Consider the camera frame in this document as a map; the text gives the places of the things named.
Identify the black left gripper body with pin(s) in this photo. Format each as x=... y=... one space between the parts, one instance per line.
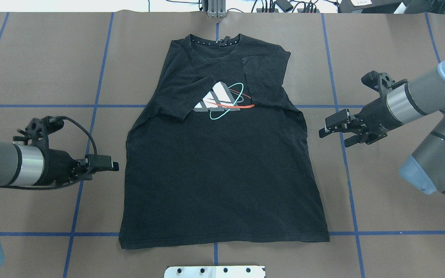
x=59 y=165

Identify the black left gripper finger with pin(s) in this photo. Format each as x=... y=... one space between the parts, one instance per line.
x=100 y=163

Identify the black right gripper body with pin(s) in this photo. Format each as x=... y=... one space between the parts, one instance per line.
x=375 y=113

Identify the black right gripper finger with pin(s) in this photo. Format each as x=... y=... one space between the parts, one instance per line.
x=338 y=122
x=357 y=139

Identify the black printed t-shirt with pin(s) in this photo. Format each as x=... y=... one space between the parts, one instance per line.
x=220 y=153

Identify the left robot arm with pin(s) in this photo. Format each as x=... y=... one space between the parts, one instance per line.
x=40 y=168

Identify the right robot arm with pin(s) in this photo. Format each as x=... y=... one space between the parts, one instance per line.
x=399 y=103

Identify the brown table mat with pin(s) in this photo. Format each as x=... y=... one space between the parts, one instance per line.
x=103 y=69

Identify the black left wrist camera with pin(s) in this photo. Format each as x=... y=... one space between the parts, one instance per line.
x=37 y=131

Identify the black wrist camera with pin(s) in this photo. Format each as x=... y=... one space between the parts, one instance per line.
x=37 y=131
x=381 y=82

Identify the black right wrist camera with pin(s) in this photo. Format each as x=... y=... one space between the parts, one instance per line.
x=381 y=82

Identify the white pedestal base plate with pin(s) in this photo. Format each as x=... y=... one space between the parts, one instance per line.
x=234 y=271

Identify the aluminium frame post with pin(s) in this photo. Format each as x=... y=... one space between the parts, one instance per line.
x=215 y=8

